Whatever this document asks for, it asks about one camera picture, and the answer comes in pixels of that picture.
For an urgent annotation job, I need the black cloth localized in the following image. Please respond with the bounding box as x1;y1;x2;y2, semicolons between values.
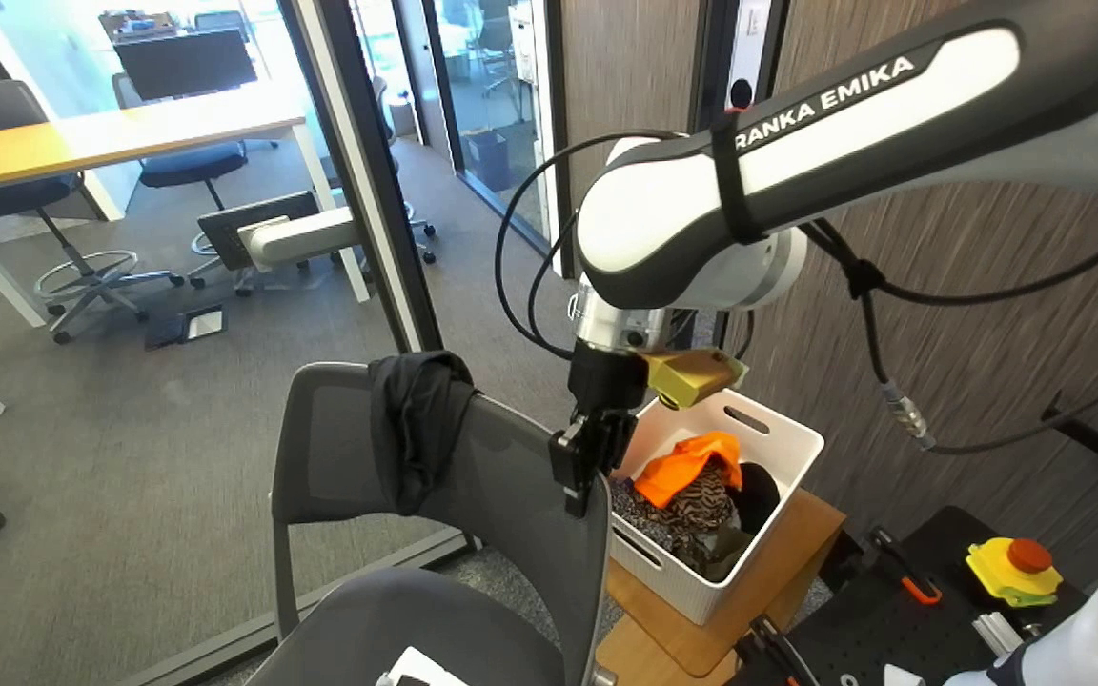
367;350;475;514
735;465;782;533

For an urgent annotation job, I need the orange cloth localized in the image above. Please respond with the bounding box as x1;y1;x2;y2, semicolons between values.
632;432;742;511

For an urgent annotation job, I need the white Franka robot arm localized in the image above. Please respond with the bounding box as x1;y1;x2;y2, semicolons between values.
549;0;1098;511

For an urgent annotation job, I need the white paper sheet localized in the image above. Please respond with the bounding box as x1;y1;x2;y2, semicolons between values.
375;650;466;686

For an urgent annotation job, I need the small wooden stool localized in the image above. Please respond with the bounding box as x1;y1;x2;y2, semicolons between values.
594;491;846;686

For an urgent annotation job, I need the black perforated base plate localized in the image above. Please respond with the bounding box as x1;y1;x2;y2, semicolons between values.
727;506;1083;686

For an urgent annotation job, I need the blue office chair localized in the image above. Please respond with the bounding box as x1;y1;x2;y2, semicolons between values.
0;79;178;343
140;143;248;205

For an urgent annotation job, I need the orange handled clamp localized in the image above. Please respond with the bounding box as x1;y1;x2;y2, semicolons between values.
869;530;947;606

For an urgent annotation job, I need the wooden top white desk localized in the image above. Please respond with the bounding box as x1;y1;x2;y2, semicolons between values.
0;83;375;333

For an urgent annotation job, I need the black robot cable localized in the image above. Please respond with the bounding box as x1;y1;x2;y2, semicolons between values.
491;125;1098;459

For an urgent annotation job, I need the white plastic storage box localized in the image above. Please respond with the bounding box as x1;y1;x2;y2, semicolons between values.
610;390;824;624

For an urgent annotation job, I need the yellow emergency stop button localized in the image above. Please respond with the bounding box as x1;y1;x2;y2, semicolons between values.
963;539;1065;610

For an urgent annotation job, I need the dark patterned cloth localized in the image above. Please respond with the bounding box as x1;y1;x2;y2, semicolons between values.
616;465;750;580

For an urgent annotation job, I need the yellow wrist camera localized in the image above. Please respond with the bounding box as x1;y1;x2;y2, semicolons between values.
649;350;747;407

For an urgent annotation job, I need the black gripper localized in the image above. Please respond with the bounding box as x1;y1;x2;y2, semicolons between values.
549;343;649;514

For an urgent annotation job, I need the grey mesh office chair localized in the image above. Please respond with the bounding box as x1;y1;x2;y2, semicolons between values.
248;361;610;686

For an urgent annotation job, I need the black computer monitor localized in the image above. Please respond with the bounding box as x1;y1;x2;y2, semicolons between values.
113;32;257;108

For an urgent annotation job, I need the black cloth in box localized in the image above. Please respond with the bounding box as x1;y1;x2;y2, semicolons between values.
735;465;782;533

